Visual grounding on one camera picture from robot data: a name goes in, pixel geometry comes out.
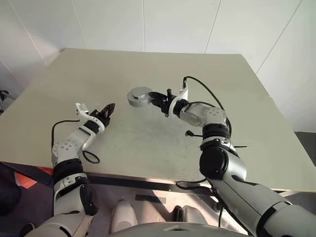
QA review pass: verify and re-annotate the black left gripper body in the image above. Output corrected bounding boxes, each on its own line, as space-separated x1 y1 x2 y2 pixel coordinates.
88 109 111 128

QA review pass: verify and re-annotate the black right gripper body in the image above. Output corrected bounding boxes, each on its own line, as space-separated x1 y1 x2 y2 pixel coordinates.
158 88 175 118

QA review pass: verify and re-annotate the silver motor stator housing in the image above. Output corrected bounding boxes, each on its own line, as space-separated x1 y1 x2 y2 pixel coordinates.
127 86 151 107

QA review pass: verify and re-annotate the orange object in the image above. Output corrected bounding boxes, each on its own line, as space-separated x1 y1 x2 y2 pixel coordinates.
14 166 54 188

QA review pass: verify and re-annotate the grey tripod stand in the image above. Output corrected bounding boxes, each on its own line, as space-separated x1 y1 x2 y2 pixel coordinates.
0 90 14 114

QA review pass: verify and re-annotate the beige rounded shape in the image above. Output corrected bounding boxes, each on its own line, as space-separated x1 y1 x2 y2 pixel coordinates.
110 199 138 233
182 205 208 224

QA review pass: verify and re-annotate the dark rounded object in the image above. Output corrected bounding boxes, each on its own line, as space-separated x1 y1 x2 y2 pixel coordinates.
0 172 22 215

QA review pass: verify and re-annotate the grey robot torso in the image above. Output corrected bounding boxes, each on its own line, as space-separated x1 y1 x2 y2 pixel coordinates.
108 221 247 237

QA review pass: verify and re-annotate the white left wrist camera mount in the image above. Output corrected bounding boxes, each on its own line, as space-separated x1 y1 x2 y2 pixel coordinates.
75 103 106 135

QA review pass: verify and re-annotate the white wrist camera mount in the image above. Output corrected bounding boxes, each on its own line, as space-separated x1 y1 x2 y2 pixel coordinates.
75 103 106 135
168 82 190 118

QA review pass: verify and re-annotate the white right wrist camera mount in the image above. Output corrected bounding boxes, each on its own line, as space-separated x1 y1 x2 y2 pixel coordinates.
168 82 190 118

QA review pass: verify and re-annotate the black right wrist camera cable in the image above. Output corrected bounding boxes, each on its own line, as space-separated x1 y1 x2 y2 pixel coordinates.
175 76 234 191

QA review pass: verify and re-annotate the metal table frame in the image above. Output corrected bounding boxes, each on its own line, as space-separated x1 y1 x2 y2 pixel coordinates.
0 160 316 210

